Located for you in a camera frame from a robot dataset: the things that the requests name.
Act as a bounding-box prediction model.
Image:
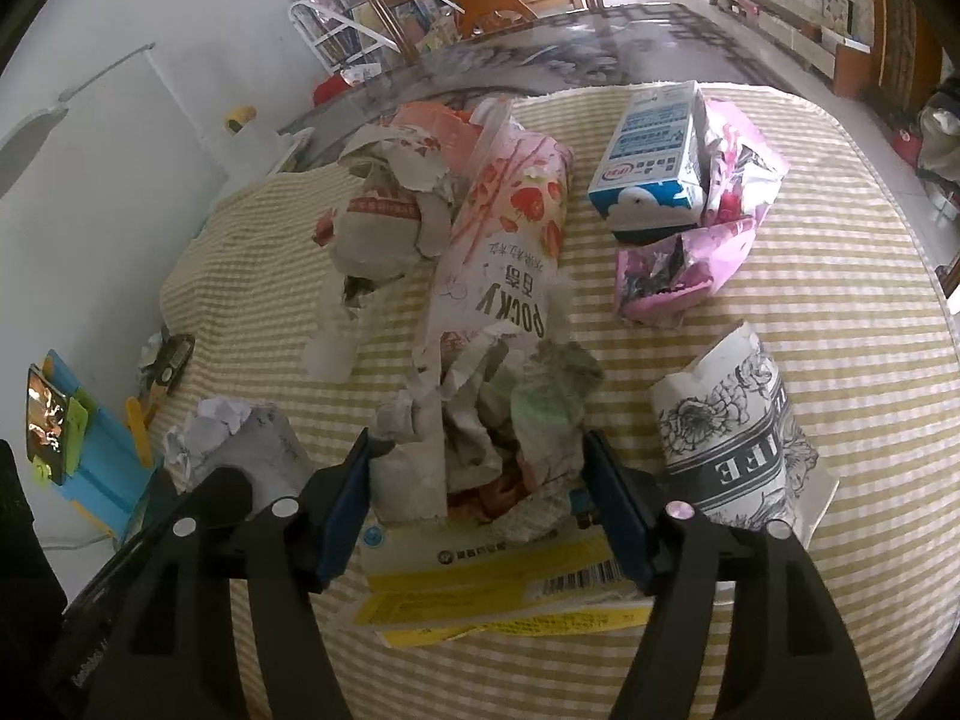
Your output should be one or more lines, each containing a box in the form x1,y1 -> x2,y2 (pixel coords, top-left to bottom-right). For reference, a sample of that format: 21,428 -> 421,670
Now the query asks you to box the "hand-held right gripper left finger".
41,427 -> 376,720

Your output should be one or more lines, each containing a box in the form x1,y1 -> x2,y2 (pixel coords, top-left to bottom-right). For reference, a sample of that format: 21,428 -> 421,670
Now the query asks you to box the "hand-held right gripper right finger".
581,429 -> 878,720

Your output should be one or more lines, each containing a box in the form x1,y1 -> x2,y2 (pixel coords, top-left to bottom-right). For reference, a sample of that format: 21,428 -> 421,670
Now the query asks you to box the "yellow box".
352,517 -> 653,650

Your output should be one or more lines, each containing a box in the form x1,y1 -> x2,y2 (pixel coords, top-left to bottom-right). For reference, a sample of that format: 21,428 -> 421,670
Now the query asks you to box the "black white floral paper cup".
649,321 -> 841,541

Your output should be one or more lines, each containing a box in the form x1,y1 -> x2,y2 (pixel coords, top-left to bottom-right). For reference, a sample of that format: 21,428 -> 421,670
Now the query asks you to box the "printed paper wad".
367,322 -> 605,526

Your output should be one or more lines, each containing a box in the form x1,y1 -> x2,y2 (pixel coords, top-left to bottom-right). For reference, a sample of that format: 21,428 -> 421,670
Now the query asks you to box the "orange white wrapper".
313,116 -> 481,293

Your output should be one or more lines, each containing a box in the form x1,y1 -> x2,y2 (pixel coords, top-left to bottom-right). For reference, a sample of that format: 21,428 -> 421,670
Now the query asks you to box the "strawberry print snack bag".
409,101 -> 575,391

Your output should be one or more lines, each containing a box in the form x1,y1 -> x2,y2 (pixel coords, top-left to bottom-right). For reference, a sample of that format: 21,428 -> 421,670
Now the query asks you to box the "blue white milk carton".
586,81 -> 713,245

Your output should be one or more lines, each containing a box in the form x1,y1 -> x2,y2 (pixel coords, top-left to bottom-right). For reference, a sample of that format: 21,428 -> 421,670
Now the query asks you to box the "crumpled white paper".
161,397 -> 316,496

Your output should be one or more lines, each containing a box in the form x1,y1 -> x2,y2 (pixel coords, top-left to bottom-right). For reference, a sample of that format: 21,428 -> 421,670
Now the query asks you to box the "clear plastic scrap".
304,315 -> 361,380

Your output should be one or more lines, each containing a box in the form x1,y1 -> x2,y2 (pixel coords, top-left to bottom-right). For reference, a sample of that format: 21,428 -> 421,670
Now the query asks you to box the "small black gadget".
139,330 -> 197,400

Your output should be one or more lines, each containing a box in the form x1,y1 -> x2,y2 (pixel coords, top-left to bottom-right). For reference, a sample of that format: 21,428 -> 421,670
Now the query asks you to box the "smartphone with lit screen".
26,364 -> 70,485

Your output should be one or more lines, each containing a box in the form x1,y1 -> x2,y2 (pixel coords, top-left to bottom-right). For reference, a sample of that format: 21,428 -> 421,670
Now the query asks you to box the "dark cloth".
0,439 -> 70,620

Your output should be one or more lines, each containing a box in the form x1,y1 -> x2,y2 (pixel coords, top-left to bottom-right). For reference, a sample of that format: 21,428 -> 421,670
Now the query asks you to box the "pink foil wrapper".
613,97 -> 792,327

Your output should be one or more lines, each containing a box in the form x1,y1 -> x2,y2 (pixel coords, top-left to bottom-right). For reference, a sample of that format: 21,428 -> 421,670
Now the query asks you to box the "white paper box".
259,127 -> 316,175

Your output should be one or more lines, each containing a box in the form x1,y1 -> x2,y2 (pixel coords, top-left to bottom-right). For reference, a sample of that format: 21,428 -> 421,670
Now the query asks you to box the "white desk lamp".
0,41 -> 158,196

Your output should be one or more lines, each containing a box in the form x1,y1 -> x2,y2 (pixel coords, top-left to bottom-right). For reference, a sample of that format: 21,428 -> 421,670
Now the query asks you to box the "white low cabinet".
709,0 -> 875,77

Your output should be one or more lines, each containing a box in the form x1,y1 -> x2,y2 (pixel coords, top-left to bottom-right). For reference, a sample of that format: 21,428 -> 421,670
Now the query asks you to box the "white wire rack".
289,0 -> 400,77

